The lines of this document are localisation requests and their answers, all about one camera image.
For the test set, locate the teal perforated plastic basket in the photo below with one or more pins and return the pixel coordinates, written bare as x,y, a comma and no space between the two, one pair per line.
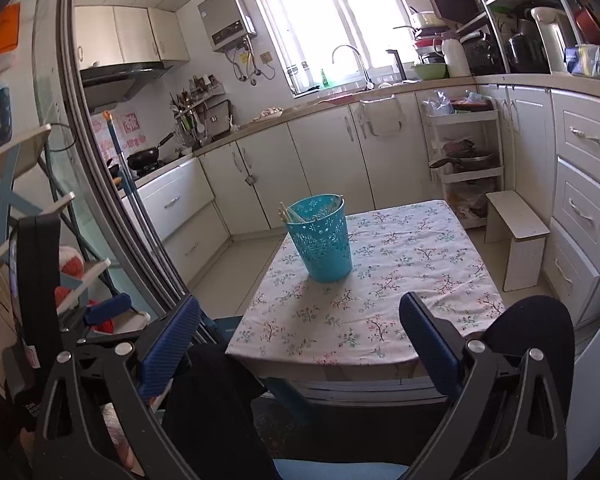
323,241

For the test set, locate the black wok pan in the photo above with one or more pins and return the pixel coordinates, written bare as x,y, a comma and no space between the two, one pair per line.
147,157

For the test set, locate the black range hood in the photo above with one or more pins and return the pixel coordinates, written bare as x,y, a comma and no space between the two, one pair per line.
104,87

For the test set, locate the green bowl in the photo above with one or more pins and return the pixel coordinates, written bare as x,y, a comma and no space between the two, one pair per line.
431,71

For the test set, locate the small white step stool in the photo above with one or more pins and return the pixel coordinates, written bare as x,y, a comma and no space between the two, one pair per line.
511,218

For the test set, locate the white gas water heater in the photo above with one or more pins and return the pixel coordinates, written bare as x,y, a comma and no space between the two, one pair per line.
227,23

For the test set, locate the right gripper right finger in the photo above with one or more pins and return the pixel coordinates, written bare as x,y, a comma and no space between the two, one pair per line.
507,392

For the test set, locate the floral tablecloth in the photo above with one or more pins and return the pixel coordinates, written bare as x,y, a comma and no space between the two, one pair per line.
422,248

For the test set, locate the white electric kettle pot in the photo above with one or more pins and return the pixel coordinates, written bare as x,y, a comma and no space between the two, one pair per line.
556,35

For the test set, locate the white thermos jug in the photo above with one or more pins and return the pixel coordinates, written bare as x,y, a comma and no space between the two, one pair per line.
454,55

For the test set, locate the wall utensil rack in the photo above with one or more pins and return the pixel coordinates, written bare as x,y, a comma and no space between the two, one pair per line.
202,113

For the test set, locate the white rolling storage cart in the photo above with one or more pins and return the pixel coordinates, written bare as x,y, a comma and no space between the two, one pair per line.
465,151

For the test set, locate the kitchen faucet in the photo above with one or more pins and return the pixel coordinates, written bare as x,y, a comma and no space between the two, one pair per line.
357,62

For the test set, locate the wooden chopstick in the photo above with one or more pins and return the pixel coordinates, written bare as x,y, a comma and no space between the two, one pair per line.
286,214
334,204
297,216

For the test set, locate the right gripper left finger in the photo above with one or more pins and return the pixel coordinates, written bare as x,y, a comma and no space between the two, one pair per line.
127,371

